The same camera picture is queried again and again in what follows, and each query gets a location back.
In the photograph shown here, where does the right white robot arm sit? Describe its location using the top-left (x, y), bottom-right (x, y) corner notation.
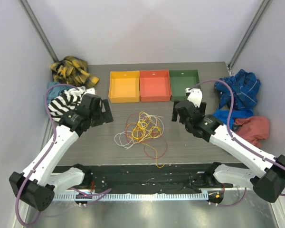
top-left (172, 100), bottom-right (285, 203)

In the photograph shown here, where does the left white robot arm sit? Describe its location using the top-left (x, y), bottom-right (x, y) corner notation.
top-left (9, 93), bottom-right (114, 212)

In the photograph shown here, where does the bright blue cloth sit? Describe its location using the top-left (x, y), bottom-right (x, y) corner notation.
top-left (213, 108), bottom-right (254, 131)

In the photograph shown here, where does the black white striped cloth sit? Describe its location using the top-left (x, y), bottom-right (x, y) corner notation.
top-left (48, 86), bottom-right (95, 123)

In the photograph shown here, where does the yellow plastic bin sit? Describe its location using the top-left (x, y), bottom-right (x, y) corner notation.
top-left (108, 71), bottom-right (140, 103)

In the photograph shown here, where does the green plastic bin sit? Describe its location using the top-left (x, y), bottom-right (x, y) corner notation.
top-left (169, 70), bottom-right (200, 101)

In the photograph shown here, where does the yellow plaid cloth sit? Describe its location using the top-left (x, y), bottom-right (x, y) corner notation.
top-left (51, 56), bottom-right (99, 88)

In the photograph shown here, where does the red plastic bin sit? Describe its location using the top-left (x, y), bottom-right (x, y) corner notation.
top-left (140, 70), bottom-right (171, 102)

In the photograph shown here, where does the teal cloth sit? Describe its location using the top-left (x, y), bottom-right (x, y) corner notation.
top-left (47, 82), bottom-right (68, 104)

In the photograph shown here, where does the blue plaid cloth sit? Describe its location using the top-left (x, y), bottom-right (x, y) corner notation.
top-left (214, 69), bottom-right (261, 110)

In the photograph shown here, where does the salmon red cloth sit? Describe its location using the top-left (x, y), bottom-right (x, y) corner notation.
top-left (234, 116), bottom-right (270, 148)

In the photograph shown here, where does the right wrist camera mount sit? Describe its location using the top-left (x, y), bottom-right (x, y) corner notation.
top-left (185, 88), bottom-right (202, 108)

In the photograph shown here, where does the red cable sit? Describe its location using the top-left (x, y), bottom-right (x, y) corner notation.
top-left (125, 112), bottom-right (168, 160)

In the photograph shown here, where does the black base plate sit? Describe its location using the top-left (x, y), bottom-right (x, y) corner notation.
top-left (76, 164), bottom-right (232, 194)

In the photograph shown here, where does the white slotted cable duct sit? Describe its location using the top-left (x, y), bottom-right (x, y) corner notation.
top-left (53, 191), bottom-right (209, 201)

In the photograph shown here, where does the left aluminium frame post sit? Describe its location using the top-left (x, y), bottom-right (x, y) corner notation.
top-left (19, 0), bottom-right (59, 62)

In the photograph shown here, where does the aluminium frame post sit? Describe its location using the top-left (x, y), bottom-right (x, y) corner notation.
top-left (227, 0), bottom-right (272, 72)
top-left (19, 0), bottom-right (59, 62)

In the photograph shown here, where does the right aluminium frame post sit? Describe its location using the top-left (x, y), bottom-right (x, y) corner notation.
top-left (227, 0), bottom-right (272, 72)

